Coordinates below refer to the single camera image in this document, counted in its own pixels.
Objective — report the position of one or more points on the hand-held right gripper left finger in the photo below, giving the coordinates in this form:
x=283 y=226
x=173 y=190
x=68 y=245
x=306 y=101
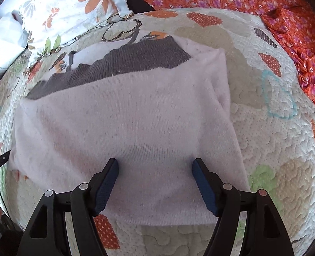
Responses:
x=108 y=181

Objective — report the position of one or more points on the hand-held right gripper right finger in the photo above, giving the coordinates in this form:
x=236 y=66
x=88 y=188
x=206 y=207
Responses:
x=202 y=181

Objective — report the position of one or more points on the white zip cardigan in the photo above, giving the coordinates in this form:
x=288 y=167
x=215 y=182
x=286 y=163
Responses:
x=120 y=125

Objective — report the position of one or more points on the quilted heart-print bedspread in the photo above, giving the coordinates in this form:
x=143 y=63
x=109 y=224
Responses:
x=266 y=144

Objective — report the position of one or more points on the white plastic bag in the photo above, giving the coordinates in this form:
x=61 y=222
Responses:
x=5 y=40

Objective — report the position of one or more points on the white floral pillow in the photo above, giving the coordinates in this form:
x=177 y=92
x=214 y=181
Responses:
x=67 y=5

